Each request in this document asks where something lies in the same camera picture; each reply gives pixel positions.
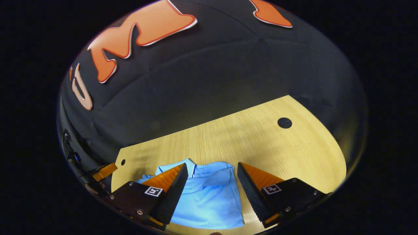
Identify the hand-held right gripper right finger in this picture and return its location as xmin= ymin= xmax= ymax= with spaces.
xmin=237 ymin=162 xmax=329 ymax=228

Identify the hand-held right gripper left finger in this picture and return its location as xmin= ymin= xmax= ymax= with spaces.
xmin=109 ymin=163 xmax=189 ymax=231

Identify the light blue T-shirt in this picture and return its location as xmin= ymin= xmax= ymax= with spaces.
xmin=136 ymin=158 xmax=245 ymax=229

